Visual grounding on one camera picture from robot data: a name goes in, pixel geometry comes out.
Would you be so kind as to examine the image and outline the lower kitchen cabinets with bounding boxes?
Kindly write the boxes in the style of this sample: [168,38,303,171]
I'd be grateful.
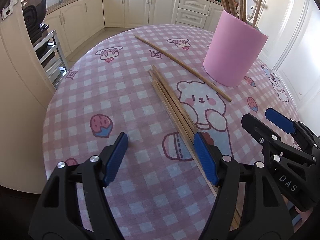
[44,0,223,56]

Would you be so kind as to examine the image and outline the metal storage rack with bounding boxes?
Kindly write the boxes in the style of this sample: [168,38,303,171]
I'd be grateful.
[33,30,69,88]

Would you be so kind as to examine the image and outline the white door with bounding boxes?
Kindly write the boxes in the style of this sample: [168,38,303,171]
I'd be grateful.
[247,0,319,135]

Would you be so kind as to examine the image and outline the pink cylindrical utensil cup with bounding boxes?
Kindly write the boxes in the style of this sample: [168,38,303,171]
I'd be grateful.
[203,11,268,87]

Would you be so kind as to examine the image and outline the pink checkered tablecloth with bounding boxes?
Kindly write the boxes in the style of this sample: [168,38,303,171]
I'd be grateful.
[43,25,298,239]

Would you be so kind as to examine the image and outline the dark rice cooker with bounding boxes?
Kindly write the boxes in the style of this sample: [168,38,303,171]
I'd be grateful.
[21,0,49,44]

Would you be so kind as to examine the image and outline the door handle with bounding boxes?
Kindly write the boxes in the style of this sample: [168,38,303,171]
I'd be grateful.
[247,0,259,20]

